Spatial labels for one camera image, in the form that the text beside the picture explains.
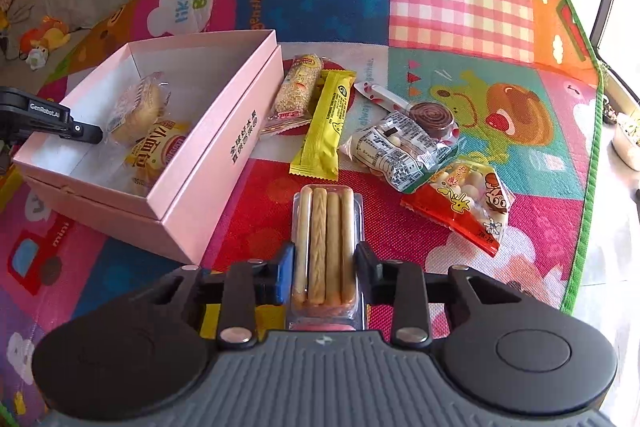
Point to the colourful cartoon play mat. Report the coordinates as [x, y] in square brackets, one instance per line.
[450, 7]

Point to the round cake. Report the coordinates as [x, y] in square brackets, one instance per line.
[137, 107]

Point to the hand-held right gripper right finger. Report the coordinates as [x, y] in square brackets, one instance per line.
[366, 272]

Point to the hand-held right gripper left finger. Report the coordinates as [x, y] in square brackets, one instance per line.
[283, 274]

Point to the clear printed snack packet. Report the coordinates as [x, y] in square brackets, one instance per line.
[395, 152]

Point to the brown swirl round snack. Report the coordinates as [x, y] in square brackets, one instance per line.
[432, 119]

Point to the sesame bar packet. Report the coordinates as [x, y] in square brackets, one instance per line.
[297, 89]

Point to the biscuit stick tray pack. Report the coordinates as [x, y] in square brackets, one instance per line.
[325, 237]

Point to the orange plush toy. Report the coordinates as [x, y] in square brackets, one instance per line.
[45, 38]

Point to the pink cardboard box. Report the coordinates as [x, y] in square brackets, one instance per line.
[200, 167]

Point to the white red-dotted candy stick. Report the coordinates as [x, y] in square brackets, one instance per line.
[382, 99]

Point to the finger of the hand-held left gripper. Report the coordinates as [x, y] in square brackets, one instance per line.
[87, 133]

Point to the potted plants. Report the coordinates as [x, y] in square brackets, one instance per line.
[625, 132]

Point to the yellow red bread packet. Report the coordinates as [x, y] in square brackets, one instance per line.
[152, 154]

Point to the yellow snack bar packet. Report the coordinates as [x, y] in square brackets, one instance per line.
[325, 122]

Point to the red packet of white balls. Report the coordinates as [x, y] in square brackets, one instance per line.
[465, 202]

